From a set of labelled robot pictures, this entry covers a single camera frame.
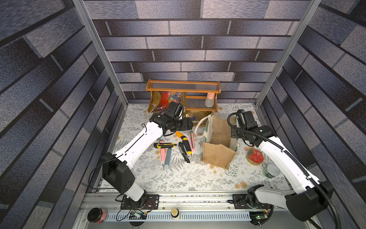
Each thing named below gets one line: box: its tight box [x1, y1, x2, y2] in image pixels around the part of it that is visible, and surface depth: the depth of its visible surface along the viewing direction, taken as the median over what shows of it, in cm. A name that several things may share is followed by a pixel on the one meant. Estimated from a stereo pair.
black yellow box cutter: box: [178, 135, 193, 163], surface depth 94 cm
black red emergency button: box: [87, 207, 108, 224], surface depth 66 cm
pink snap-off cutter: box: [188, 130, 196, 152], surface depth 99 cm
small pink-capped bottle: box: [204, 92, 215, 108], surface depth 98 cm
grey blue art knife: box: [163, 147, 173, 171], surface depth 92 cm
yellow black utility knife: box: [153, 142, 178, 149], surface depth 94 cm
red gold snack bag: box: [147, 91, 187, 113], surface depth 98 cm
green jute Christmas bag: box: [194, 111, 239, 170], surface depth 85 cm
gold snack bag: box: [183, 111, 214, 125], surface depth 109 cm
